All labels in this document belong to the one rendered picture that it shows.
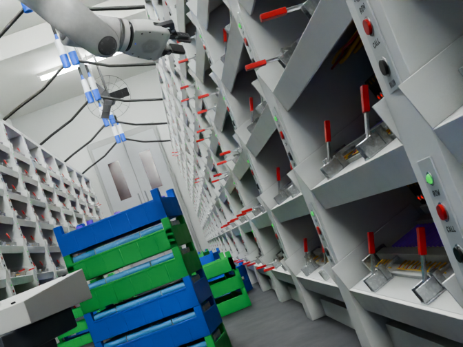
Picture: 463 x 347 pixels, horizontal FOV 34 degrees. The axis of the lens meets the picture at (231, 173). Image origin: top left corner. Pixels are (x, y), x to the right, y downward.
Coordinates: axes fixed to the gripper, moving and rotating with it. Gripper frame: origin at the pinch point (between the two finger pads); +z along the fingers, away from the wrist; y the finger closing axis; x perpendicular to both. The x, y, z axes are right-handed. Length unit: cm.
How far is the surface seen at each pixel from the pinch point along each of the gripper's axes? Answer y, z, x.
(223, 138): -63, 54, 26
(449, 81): 79, -40, -100
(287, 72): 46, -21, -62
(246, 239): -129, 99, 26
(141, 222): -32.7, -8.2, -33.7
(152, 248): -35, -6, -40
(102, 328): -55, -16, -51
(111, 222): -36.9, -14.4, -30.5
